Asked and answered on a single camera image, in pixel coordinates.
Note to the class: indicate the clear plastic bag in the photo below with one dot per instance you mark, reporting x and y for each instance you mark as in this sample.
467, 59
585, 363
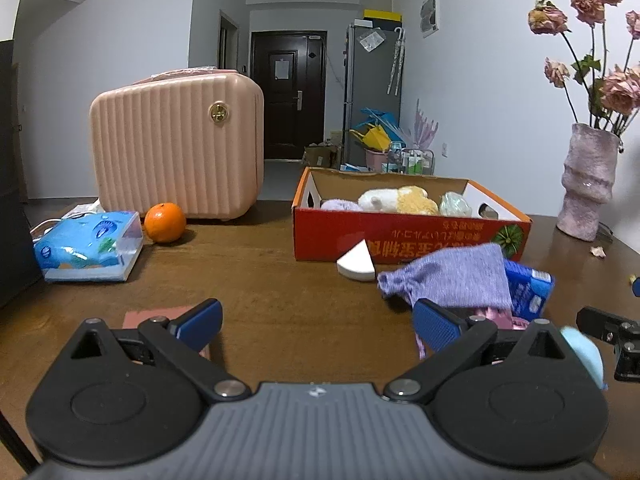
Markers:
371, 41

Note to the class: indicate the blue carton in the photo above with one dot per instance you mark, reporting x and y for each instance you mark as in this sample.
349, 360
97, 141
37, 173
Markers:
530, 287

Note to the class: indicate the cart with bottles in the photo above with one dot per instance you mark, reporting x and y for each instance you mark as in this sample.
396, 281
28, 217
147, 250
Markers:
412, 161

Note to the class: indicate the brown cardboard box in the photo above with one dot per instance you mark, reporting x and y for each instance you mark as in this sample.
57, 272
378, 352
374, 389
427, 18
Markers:
320, 156

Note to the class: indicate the red cardboard box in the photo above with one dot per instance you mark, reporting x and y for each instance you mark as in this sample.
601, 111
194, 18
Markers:
320, 232

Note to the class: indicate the dark brown door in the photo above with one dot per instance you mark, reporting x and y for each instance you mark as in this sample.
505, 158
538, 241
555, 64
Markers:
265, 100

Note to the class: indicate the dried pink roses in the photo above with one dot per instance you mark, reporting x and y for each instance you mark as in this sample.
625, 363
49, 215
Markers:
620, 92

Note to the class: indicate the purple knit pouch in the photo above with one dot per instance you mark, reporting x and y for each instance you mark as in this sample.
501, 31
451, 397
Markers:
450, 277

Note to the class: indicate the folded white umbrella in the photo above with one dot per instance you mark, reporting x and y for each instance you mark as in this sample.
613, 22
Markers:
396, 60

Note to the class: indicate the pink and cream sponge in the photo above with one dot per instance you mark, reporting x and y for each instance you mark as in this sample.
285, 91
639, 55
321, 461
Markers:
145, 319

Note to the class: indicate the lavender fuzzy slipper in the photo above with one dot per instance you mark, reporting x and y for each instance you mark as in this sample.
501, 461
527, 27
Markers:
340, 205

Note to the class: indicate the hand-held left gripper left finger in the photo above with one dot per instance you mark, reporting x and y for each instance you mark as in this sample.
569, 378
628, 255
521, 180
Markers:
200, 320

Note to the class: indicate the pink crinkled sheet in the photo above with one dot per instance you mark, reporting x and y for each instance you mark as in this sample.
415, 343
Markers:
185, 75

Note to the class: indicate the light blue plush toy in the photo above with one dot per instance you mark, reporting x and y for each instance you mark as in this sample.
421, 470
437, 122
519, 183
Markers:
587, 357

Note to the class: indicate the white round sponge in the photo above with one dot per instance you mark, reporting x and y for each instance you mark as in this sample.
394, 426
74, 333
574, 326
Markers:
356, 262

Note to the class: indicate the iridescent white pouch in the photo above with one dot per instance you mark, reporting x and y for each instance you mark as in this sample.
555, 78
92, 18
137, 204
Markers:
454, 205

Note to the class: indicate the pink bucket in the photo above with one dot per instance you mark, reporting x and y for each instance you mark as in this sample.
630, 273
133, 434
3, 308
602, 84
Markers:
375, 160

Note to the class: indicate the blue tissue pack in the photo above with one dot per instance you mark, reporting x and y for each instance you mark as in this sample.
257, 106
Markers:
85, 245

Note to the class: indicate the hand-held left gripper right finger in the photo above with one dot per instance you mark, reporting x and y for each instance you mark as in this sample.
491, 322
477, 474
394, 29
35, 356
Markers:
437, 327

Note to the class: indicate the grey refrigerator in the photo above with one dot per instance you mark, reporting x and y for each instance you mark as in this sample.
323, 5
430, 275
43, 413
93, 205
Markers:
372, 85

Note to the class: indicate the yellow plush toy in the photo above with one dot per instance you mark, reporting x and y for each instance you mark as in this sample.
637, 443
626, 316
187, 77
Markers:
405, 201

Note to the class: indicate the side room door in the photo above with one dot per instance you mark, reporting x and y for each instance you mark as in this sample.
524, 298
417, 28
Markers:
227, 40

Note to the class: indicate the pink textured vase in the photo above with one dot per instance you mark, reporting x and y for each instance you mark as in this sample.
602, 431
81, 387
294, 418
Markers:
587, 185

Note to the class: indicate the pink feather decoration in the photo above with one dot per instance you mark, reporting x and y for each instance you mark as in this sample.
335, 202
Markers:
425, 125

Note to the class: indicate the yellow bag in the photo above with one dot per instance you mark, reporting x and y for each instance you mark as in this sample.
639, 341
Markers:
375, 139

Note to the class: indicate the yellow and black box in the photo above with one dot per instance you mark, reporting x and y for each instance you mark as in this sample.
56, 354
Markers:
382, 15

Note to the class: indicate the orange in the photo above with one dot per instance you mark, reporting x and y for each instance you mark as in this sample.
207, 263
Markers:
165, 222

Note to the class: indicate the black paper bag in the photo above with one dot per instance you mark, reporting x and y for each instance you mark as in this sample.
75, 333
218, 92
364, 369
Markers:
15, 185

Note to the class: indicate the pink ribbed suitcase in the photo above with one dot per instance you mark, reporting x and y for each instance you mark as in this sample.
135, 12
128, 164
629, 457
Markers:
170, 150

